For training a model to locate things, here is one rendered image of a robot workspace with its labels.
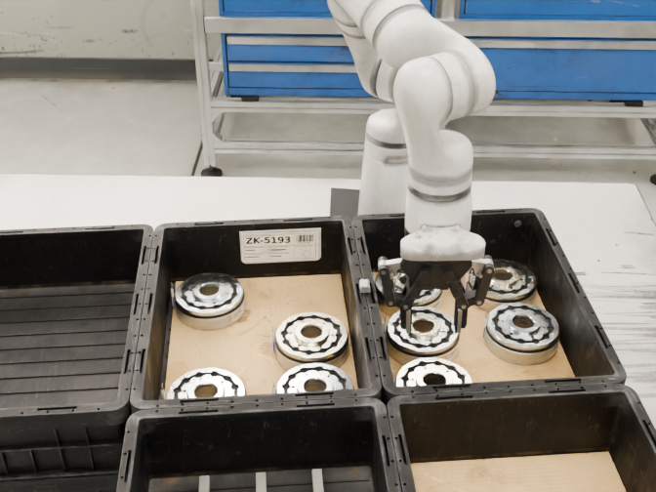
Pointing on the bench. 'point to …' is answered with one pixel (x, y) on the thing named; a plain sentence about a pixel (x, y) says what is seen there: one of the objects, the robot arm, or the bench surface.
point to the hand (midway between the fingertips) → (432, 319)
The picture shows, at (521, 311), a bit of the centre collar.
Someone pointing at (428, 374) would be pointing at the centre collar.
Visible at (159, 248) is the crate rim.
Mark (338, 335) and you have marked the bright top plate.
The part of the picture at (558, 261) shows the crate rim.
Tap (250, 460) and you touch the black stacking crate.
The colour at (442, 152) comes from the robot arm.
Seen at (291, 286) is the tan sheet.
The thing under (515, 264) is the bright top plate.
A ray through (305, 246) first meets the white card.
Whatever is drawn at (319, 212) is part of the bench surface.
